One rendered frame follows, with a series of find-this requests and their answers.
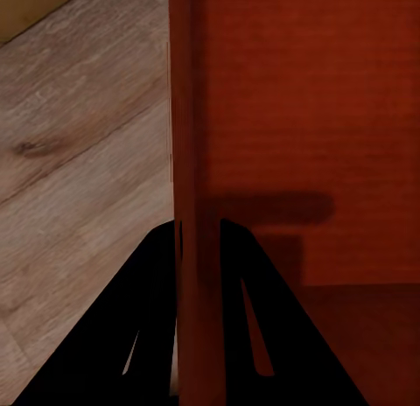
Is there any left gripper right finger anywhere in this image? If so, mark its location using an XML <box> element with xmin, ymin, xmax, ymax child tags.
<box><xmin>220</xmin><ymin>219</ymin><xmax>369</xmax><ymax>406</ymax></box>

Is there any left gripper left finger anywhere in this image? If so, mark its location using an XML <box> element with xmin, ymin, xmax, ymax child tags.
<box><xmin>11</xmin><ymin>220</ymin><xmax>183</xmax><ymax>406</ymax></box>

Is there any storage box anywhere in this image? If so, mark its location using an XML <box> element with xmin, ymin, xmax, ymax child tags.
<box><xmin>169</xmin><ymin>0</ymin><xmax>420</xmax><ymax>406</ymax></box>

